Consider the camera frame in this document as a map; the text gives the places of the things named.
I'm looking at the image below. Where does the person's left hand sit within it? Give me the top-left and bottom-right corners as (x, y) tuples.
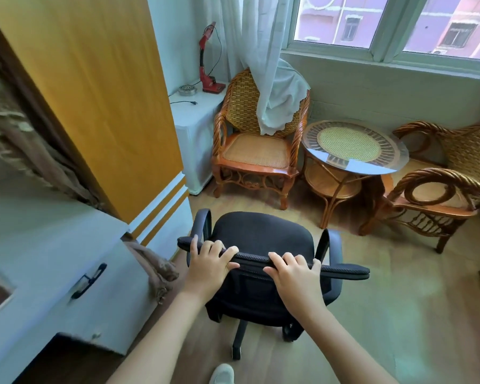
(183, 235), (241, 295)

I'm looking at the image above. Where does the person's right hand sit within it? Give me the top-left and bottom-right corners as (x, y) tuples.
(263, 252), (325, 316)

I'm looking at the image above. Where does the wooden wardrobe with white stripes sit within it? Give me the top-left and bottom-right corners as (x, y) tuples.
(0, 0), (194, 260)

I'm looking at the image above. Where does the rattan armchair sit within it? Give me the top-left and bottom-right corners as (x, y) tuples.
(358, 118), (480, 255)
(211, 68), (311, 211)

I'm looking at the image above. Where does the white low cabinet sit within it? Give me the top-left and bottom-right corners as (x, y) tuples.
(168, 81), (229, 196)

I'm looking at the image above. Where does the black office chair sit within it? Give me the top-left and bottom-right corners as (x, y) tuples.
(177, 209), (371, 361)

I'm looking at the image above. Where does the white desk cabinet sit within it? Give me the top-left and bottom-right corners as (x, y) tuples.
(0, 138), (157, 384)

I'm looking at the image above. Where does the person's white shoe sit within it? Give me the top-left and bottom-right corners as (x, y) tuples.
(209, 363), (235, 384)

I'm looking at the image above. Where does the person's left forearm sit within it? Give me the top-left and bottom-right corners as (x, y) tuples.
(107, 287), (209, 384)

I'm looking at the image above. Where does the brown crumpled cloth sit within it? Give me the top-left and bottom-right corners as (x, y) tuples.
(121, 232), (180, 305)

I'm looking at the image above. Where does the white window frame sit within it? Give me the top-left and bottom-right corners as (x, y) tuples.
(282, 0), (480, 75)

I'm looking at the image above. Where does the person's right forearm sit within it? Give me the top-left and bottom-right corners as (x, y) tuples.
(299, 304), (400, 384)

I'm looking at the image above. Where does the black drawer handle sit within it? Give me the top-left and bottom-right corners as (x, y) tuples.
(71, 263), (108, 300)

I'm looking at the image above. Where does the red desk lamp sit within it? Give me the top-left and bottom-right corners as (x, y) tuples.
(198, 21), (227, 95)

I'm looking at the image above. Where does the brown patterned cloth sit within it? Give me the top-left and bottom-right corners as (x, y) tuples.
(0, 48), (106, 214)

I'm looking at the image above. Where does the white sheer curtain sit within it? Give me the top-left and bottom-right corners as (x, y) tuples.
(208, 0), (311, 136)

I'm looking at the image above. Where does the round glass rattan table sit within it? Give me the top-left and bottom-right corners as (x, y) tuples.
(301, 119), (410, 230)

